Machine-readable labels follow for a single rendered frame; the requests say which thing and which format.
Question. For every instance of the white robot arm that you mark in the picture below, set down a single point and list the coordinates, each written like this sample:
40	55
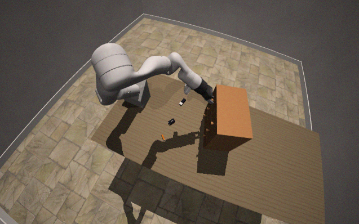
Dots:
117	78

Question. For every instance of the small brown wooden chest of drawers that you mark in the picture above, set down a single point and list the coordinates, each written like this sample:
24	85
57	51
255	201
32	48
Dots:
233	123

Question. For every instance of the black 9v battery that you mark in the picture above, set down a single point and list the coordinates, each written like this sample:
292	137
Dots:
171	121

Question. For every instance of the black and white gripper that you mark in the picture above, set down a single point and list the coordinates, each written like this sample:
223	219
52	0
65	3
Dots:
201	87

